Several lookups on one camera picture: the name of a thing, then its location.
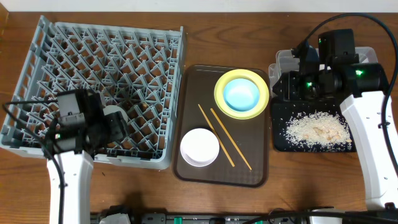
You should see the white cup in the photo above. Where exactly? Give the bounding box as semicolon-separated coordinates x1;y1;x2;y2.
103;105;128;123

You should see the brown plastic tray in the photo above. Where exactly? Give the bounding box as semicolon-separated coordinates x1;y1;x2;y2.
173;65;271;188

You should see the light blue bowl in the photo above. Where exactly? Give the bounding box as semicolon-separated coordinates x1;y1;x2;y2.
223;78;259;112

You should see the spilled rice pile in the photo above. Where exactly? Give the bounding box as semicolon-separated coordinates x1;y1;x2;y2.
284;111;353;150

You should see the right wooden chopstick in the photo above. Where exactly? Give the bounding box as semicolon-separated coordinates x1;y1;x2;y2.
210;108;252;170

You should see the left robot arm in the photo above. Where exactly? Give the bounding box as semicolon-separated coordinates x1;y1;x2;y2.
43;89;128;223

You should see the black waste bin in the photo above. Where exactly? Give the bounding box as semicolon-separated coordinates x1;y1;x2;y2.
271;98;356;152

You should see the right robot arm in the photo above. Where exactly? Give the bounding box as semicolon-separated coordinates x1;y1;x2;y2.
269;29;397;210

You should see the grey dishwasher rack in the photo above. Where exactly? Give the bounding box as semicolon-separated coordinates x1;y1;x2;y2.
1;17;186;170

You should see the clear plastic bin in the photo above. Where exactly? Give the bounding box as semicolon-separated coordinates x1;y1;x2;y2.
268;47;378;98

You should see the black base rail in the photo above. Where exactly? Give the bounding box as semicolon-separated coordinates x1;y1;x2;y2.
90;203;397;224

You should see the yellow plate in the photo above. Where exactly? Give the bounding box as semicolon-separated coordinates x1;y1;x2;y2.
214;68;270;120

